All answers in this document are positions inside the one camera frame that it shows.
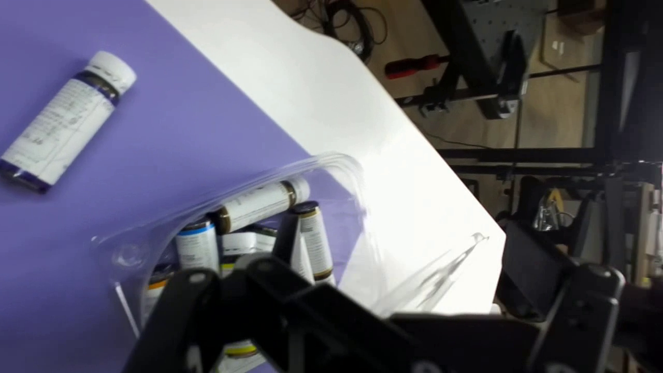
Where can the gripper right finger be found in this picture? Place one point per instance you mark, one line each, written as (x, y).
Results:
(585, 311)

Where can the black stand with perforated plate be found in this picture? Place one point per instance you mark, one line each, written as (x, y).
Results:
(492, 57)

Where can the purple mat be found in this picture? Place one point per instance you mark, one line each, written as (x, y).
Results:
(171, 145)

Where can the clear plastic bowl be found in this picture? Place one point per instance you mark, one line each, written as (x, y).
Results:
(331, 217)

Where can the bottle with orange band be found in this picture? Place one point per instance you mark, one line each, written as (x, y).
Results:
(154, 292)

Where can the white-capped bottle with white label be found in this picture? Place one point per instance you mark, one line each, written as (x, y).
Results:
(62, 124)

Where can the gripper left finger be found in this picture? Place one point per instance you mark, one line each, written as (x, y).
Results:
(269, 316)

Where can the bottle with yellow band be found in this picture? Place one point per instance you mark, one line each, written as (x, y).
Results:
(239, 350)

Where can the bottle with dark cap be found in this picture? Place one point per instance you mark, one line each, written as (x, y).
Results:
(316, 238)

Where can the black metal frame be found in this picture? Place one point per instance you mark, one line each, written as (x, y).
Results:
(611, 103)

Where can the brown bottle with white cap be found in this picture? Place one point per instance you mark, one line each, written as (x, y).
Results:
(259, 203)

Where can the bottle with blue band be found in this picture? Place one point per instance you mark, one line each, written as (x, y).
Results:
(198, 248)

